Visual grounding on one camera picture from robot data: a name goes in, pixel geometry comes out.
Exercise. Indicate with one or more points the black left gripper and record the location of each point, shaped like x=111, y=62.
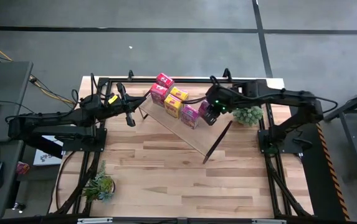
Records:
x=119, y=105

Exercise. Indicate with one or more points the grey desk with keyboard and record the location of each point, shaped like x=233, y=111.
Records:
x=7, y=93

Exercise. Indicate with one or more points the yellow label tag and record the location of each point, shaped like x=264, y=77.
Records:
x=112, y=99

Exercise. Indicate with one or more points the wooden shelf black legs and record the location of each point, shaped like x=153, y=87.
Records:
x=203, y=137

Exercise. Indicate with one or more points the pink cereal box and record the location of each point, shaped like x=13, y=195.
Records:
x=190, y=115

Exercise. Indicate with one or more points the grey desk with mouse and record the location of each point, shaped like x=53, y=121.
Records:
x=7, y=196

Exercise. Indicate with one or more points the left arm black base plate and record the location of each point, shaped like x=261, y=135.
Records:
x=81, y=147

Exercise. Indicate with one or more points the red cereal box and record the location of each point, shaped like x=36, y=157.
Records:
x=159, y=93
x=164, y=80

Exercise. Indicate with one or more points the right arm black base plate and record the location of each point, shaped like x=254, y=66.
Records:
x=263, y=146

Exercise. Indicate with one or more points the yellow cereal box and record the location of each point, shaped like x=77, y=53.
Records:
x=179, y=93
x=173, y=105

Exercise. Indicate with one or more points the white printed cardboard box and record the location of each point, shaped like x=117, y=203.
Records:
x=42, y=157

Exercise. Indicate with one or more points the black clamp bracket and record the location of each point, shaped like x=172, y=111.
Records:
x=227, y=74
x=130, y=74

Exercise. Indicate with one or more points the black mat hazard stripe edge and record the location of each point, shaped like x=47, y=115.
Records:
x=309, y=186

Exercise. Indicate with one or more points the round green potted plant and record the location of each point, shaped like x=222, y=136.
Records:
x=248, y=116

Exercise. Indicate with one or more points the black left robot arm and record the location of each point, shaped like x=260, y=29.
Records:
x=56, y=116

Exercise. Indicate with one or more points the spiky succulent plant arrangement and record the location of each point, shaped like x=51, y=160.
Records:
x=100, y=186

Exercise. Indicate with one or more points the silver metal bracket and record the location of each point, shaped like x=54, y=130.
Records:
x=268, y=221
x=94, y=220

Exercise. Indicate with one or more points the small pink packet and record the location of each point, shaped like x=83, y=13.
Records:
x=22, y=168

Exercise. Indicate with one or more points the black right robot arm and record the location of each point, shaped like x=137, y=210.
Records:
x=278, y=95

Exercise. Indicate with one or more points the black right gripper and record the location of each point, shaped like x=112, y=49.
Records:
x=220, y=96

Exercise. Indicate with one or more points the black metal rig frame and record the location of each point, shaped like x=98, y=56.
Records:
x=193, y=81

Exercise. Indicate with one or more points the chrome desk foot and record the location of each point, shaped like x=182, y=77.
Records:
x=19, y=207

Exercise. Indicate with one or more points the black desk support beam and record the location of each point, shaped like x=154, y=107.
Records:
x=41, y=147

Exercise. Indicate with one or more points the magenta purple cereal box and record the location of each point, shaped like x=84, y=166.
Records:
x=202, y=106

